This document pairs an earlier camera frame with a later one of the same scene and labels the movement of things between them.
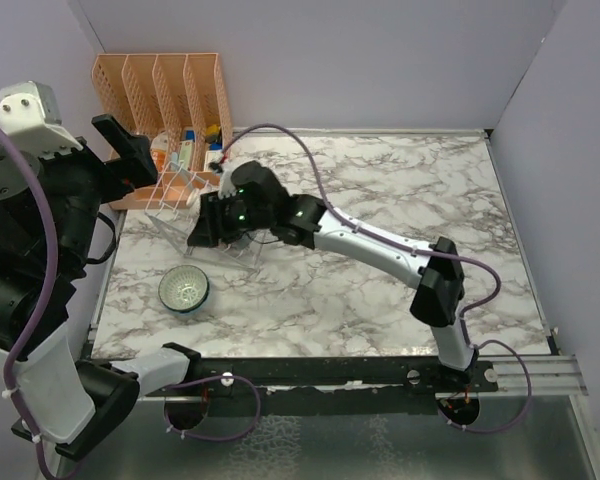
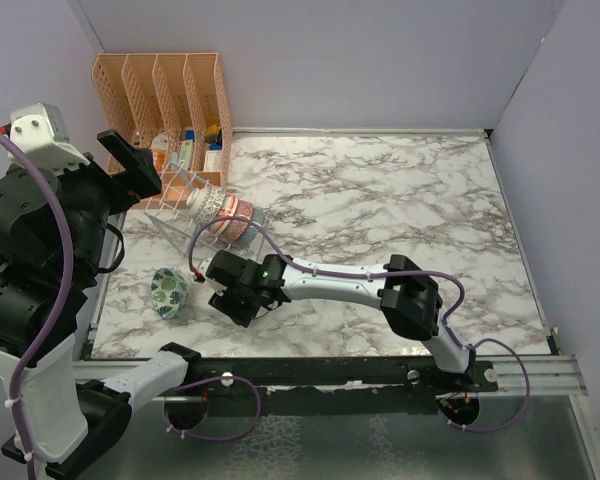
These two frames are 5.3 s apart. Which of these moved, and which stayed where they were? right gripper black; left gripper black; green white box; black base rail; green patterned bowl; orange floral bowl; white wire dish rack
Moved: left gripper black; green patterned bowl; orange floral bowl; right gripper black
Stayed: green white box; black base rail; white wire dish rack
